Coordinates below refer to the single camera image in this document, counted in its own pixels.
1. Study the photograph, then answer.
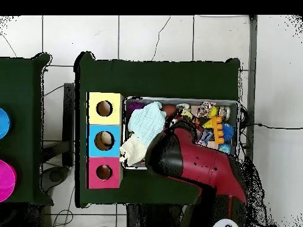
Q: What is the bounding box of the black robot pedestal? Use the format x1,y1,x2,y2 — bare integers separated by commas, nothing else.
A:
126,203,188,227

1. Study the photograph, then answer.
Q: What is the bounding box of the purple knobbly rubber ball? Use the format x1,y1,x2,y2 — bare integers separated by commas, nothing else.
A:
127,100,146,112

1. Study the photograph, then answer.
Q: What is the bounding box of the brown toy football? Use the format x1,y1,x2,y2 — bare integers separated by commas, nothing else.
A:
161,103,178,116

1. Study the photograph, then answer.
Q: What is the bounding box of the blue spiky puffer ball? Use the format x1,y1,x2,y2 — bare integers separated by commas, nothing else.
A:
222,122,235,142

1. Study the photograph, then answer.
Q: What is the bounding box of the beige round toy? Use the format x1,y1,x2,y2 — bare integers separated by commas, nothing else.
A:
100,131,114,145

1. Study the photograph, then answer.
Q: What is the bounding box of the wooden three-hole sorting box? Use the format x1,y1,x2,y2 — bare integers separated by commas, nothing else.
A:
85,91,124,190

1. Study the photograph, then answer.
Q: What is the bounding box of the silver wire mesh bin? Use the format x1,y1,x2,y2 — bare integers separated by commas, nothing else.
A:
121,95,242,171

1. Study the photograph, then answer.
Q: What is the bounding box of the blue round bowl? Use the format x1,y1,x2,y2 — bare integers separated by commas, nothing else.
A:
0,108,12,140

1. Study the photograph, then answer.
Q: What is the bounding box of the orange pegged toy block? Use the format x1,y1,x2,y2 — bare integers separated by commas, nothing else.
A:
208,116,225,145

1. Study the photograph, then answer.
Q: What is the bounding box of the colourful crumpled cloth ball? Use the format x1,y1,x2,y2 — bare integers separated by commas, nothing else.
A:
196,101,217,118

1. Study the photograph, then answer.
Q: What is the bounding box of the cream muslin cloth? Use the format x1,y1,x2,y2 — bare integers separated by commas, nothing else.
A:
118,135,149,167

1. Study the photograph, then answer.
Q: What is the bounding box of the magenta round bowl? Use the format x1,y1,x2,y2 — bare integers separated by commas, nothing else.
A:
0,158,18,203

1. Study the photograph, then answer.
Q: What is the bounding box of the mint green muslin cloth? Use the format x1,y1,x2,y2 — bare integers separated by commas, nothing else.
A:
127,101,167,147

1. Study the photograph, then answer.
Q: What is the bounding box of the dark green table cloth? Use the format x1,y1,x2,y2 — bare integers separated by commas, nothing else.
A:
74,51,242,209
0,53,54,205

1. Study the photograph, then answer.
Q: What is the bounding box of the thin black floor cable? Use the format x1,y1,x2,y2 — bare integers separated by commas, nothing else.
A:
246,122,303,130

